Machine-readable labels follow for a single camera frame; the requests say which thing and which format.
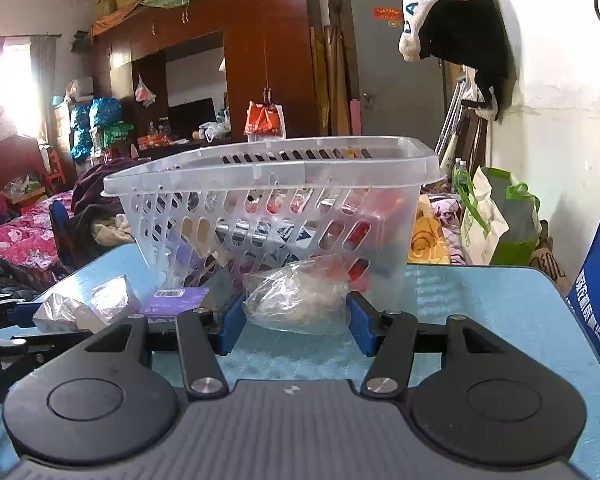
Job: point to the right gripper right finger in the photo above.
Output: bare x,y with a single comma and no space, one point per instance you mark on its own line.
388,337

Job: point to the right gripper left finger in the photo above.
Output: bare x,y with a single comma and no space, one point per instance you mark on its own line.
203,335

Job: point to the clear plastic packet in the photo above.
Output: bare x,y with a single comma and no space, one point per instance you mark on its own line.
306,297

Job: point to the clear plastic perforated basket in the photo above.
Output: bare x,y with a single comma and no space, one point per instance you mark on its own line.
258,206

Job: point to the purple small box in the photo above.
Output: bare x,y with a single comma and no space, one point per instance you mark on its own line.
167,304

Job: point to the crumpled clear plastic bag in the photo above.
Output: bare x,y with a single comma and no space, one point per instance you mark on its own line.
109,303

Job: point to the pink floral bedspread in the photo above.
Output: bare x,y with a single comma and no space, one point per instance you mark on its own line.
29,239

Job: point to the dark clothes pile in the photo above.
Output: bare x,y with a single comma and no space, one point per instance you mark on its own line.
92,224

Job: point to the green white shopping bag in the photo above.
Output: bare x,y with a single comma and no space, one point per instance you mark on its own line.
501,225

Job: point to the red white plastic bag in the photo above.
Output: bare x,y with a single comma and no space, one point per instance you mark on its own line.
265,122

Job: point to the grey metal door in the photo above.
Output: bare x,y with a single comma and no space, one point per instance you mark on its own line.
389,96

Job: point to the dark red wooden wardrobe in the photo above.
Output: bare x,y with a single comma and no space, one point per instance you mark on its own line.
186,63

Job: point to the white black hanging garment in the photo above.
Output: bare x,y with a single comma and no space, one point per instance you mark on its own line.
467,33

